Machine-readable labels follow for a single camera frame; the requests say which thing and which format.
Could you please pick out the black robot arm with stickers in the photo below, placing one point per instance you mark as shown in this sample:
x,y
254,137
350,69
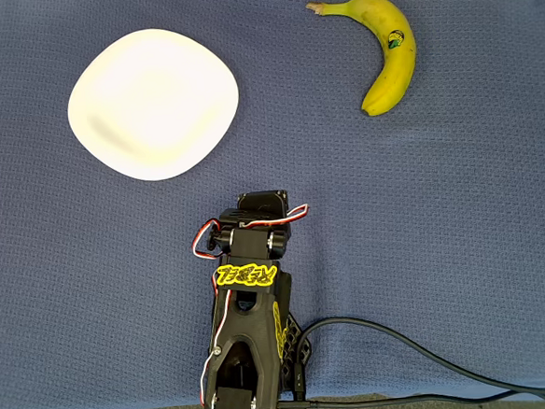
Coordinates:
x,y
250,318

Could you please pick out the white rounded square plate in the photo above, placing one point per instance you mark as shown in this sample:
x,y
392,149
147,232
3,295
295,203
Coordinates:
x,y
153,105

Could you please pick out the blue woven table cloth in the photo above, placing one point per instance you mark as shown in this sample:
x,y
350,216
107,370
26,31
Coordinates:
x,y
394,205

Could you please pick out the yellow banana with sticker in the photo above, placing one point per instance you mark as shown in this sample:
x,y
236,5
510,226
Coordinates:
x,y
396,65

